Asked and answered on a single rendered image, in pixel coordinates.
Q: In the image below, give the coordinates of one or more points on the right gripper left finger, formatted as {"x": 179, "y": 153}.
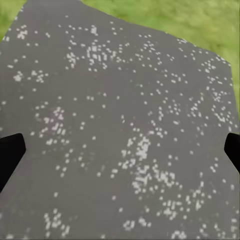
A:
{"x": 12, "y": 149}

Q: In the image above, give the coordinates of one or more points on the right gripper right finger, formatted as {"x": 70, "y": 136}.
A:
{"x": 232, "y": 149}

